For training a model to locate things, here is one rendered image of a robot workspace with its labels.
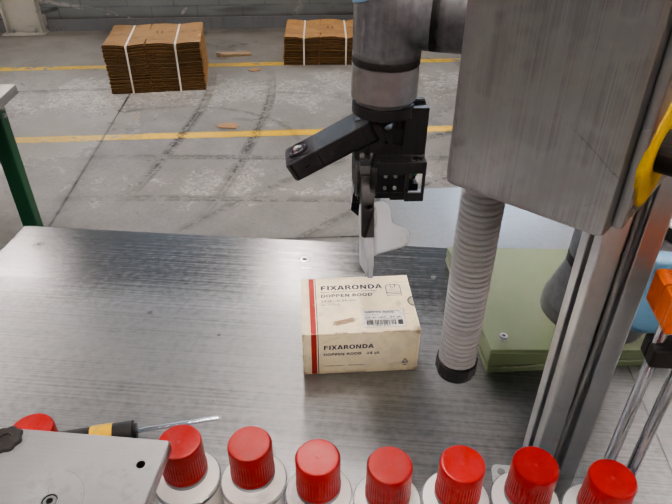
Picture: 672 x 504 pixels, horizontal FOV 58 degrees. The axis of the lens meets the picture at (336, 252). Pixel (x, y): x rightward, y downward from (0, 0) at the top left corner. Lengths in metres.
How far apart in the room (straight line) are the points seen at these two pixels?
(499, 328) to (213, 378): 0.41
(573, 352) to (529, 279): 0.47
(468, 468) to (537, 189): 0.22
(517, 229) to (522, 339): 0.36
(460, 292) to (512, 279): 0.56
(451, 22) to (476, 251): 0.28
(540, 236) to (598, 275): 0.68
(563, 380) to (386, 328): 0.30
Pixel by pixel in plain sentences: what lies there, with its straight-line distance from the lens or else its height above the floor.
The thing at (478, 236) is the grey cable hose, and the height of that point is 1.22.
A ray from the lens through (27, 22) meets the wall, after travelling 6.24.
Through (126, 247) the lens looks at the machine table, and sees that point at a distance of 1.17.
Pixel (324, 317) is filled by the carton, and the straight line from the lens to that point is 0.83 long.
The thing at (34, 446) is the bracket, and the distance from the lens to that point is 0.43.
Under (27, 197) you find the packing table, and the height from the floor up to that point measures 0.41.
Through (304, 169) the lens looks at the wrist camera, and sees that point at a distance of 0.71.
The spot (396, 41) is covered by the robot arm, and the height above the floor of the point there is 1.28.
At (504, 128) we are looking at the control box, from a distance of 0.33.
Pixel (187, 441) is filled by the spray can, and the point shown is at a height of 1.08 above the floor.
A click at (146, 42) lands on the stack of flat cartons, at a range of 4.38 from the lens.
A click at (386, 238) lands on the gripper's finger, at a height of 1.06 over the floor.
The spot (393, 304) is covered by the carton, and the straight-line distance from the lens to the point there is 0.86.
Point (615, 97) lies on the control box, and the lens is 0.30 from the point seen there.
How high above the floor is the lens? 1.45
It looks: 35 degrees down
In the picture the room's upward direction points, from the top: straight up
